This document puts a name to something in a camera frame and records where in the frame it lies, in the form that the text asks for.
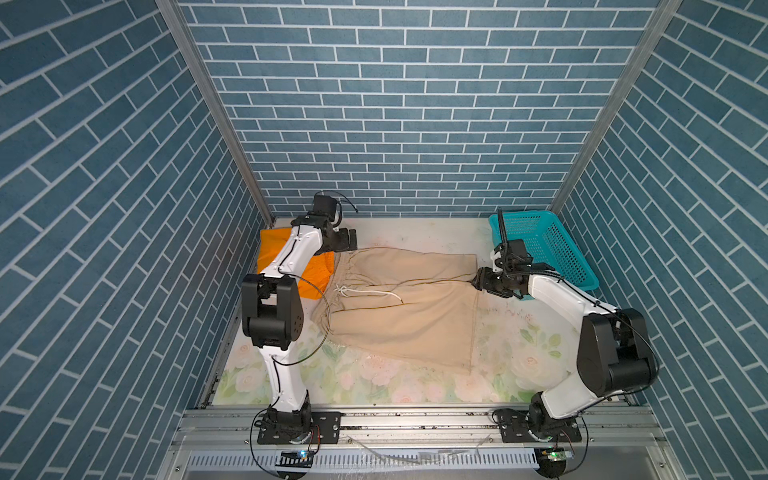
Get orange shorts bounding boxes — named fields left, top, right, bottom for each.
left=256, top=228, right=335, bottom=300

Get beige shorts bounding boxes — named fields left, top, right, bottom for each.
left=312, top=247, right=479, bottom=375

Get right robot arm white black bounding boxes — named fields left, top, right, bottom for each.
left=471, top=255, right=659, bottom=439

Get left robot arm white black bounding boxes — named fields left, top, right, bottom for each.
left=241, top=191, right=357, bottom=428

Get teal plastic basket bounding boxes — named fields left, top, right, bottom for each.
left=502, top=211, right=600, bottom=292

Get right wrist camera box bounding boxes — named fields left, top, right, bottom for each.
left=491, top=246, right=505, bottom=273

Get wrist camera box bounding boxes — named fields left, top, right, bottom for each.
left=491, top=246, right=505, bottom=273
left=325, top=198, right=343, bottom=228

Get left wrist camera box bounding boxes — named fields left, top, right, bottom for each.
left=325, top=198, right=343, bottom=228

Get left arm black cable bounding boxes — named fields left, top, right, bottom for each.
left=248, top=190, right=360, bottom=478

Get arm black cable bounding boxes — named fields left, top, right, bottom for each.
left=248, top=190, right=360, bottom=478
left=495, top=208, right=661, bottom=475

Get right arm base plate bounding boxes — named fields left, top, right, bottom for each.
left=491, top=408, right=582, bottom=443

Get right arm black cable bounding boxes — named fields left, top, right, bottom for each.
left=495, top=208, right=661, bottom=475

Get white vented cable duct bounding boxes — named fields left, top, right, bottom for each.
left=187, top=448, right=539, bottom=473

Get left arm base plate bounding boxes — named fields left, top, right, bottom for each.
left=256, top=409, right=342, bottom=446

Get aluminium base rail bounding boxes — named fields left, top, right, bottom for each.
left=159, top=403, right=684, bottom=479

